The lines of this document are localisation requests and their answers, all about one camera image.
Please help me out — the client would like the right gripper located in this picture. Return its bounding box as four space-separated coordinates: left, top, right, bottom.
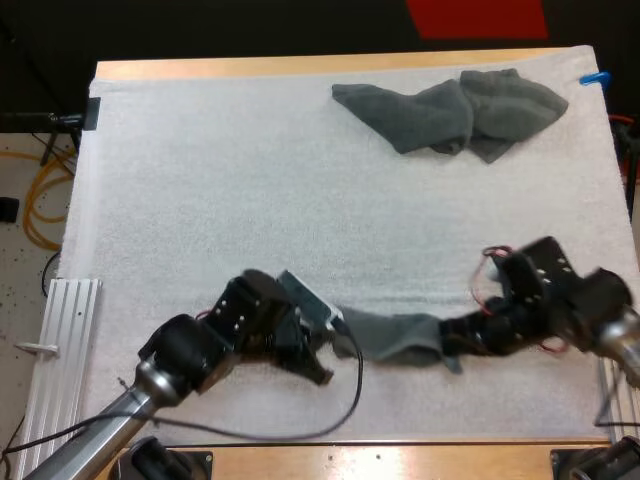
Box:
479 236 577 352

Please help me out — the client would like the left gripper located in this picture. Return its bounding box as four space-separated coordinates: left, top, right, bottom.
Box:
201 269 336 388

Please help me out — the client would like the dark grey-green towel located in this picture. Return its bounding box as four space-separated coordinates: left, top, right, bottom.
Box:
331 305 465 374
331 79 475 157
458 68 571 164

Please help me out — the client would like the dark clamp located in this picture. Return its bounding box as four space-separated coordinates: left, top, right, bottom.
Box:
84 96 103 133

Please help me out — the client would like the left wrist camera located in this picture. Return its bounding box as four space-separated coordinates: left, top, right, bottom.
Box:
276 269 347 335

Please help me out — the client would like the ribbed aluminium rail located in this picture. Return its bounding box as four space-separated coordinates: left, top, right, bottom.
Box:
21 278 104 472
596 356 640 444

